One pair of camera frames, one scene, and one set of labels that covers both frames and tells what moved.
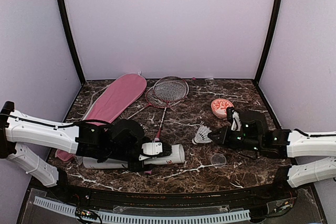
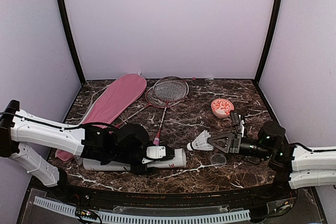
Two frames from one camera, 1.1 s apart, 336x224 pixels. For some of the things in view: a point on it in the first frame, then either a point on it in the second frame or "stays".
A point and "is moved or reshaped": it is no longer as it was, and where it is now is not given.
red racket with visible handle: (169, 89) stays
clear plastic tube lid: (218, 160) stays
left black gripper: (139, 168) stays
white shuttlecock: (201, 135) is moved or reshaped
